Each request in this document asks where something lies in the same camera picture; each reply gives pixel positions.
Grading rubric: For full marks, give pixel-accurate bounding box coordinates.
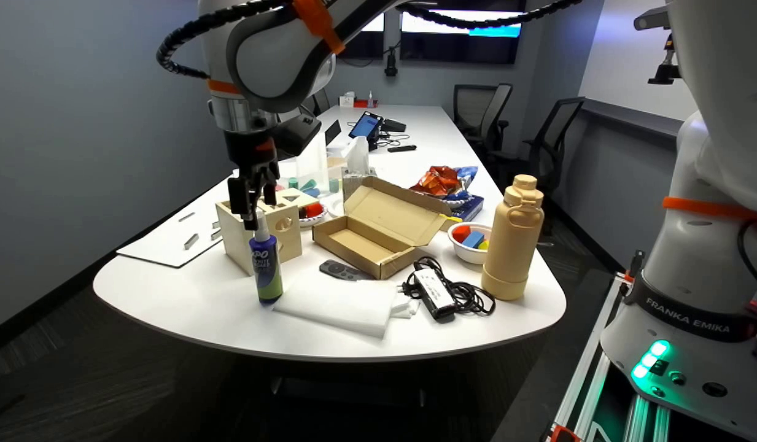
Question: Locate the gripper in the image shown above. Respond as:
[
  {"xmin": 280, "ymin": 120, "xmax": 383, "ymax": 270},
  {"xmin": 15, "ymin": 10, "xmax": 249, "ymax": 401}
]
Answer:
[{"xmin": 224, "ymin": 130, "xmax": 280, "ymax": 231}]

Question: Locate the blue spray bottle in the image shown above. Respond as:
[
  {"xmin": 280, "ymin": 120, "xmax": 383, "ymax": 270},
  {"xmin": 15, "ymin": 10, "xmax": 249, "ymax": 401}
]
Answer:
[{"xmin": 249, "ymin": 212, "xmax": 285, "ymax": 306}]

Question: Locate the tan water bottle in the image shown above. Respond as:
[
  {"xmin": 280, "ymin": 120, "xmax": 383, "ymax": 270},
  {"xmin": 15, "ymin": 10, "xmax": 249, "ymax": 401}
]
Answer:
[{"xmin": 481, "ymin": 174, "xmax": 546, "ymax": 302}]

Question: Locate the wooden shape sorter box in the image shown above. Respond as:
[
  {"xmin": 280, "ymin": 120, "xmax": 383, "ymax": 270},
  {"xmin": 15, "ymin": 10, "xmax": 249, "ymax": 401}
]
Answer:
[{"xmin": 215, "ymin": 187, "xmax": 304, "ymax": 276}]

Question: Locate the small white bowl with red item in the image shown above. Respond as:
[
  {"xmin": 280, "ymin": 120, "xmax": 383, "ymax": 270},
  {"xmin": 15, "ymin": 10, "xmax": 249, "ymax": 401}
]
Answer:
[{"xmin": 298, "ymin": 201, "xmax": 327, "ymax": 228}]

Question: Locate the clear plastic container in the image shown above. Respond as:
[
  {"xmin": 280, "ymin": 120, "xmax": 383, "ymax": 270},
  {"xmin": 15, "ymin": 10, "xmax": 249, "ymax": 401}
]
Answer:
[{"xmin": 294, "ymin": 131, "xmax": 346, "ymax": 198}]

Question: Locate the grey tissue box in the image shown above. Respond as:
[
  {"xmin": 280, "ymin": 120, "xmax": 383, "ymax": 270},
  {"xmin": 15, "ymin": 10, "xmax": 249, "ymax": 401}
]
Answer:
[{"xmin": 342, "ymin": 136, "xmax": 379, "ymax": 201}]

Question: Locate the white flat board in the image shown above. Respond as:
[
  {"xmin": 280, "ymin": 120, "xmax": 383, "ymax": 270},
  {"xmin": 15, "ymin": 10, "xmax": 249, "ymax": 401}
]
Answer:
[{"xmin": 116, "ymin": 177, "xmax": 241, "ymax": 269}]

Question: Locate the dark remote control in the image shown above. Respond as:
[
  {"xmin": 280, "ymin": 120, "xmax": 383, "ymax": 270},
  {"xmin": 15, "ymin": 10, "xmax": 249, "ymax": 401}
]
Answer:
[{"xmin": 319, "ymin": 260, "xmax": 376, "ymax": 282}]

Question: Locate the office chair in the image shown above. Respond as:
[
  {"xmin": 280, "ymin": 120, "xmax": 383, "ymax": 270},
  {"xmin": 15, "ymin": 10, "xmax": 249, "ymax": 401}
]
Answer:
[
  {"xmin": 522, "ymin": 96, "xmax": 586, "ymax": 200},
  {"xmin": 452, "ymin": 82, "xmax": 514, "ymax": 157},
  {"xmin": 309, "ymin": 87, "xmax": 332, "ymax": 118}
]

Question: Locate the open cardboard box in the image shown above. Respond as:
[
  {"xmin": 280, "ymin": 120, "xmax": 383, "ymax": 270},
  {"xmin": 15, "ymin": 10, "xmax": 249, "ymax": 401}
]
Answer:
[{"xmin": 312, "ymin": 176, "xmax": 462, "ymax": 281}]

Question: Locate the phone on stand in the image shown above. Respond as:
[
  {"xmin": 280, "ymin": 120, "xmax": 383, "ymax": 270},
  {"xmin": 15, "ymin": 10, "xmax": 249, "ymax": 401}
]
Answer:
[{"xmin": 348, "ymin": 111, "xmax": 384, "ymax": 152}]

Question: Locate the white folded cloth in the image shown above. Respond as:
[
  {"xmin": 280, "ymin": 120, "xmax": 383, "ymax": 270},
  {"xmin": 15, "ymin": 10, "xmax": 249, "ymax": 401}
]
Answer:
[{"xmin": 273, "ymin": 279, "xmax": 398, "ymax": 339}]

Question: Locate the orange snack bag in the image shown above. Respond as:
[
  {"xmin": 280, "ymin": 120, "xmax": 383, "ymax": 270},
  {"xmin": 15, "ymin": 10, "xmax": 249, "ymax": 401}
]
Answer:
[{"xmin": 410, "ymin": 165, "xmax": 465, "ymax": 199}]

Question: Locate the power adapter with white label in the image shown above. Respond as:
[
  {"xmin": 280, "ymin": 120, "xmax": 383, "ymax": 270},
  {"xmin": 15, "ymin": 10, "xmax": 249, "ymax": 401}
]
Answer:
[{"xmin": 413, "ymin": 268, "xmax": 458, "ymax": 324}]

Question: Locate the blue snack bag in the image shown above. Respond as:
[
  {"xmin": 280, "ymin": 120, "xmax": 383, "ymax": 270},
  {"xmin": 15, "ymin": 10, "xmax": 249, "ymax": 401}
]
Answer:
[{"xmin": 452, "ymin": 166, "xmax": 479, "ymax": 192}]

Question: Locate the blue book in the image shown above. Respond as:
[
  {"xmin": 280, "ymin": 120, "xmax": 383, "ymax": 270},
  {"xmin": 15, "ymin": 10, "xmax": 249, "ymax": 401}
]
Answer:
[{"xmin": 447, "ymin": 194, "xmax": 485, "ymax": 222}]

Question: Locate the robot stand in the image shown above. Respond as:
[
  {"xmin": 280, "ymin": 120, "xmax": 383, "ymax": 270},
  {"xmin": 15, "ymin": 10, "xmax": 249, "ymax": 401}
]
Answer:
[{"xmin": 540, "ymin": 270, "xmax": 757, "ymax": 442}]

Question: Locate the whiteboard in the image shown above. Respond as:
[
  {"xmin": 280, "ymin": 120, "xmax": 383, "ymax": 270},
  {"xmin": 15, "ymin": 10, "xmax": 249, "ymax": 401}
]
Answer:
[{"xmin": 576, "ymin": 0, "xmax": 699, "ymax": 139}]

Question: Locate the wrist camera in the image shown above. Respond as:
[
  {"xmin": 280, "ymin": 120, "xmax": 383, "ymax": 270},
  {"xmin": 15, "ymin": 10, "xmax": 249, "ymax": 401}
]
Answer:
[{"xmin": 274, "ymin": 113, "xmax": 323, "ymax": 158}]

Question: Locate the wall monitor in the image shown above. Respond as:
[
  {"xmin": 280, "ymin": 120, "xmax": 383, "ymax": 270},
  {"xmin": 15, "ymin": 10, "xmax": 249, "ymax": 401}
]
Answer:
[
  {"xmin": 338, "ymin": 12, "xmax": 386, "ymax": 61},
  {"xmin": 400, "ymin": 0, "xmax": 528, "ymax": 66}
]

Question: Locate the camera on mount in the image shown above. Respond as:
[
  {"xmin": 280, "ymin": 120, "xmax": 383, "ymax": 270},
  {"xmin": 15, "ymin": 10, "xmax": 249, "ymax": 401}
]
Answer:
[{"xmin": 634, "ymin": 5, "xmax": 684, "ymax": 86}]

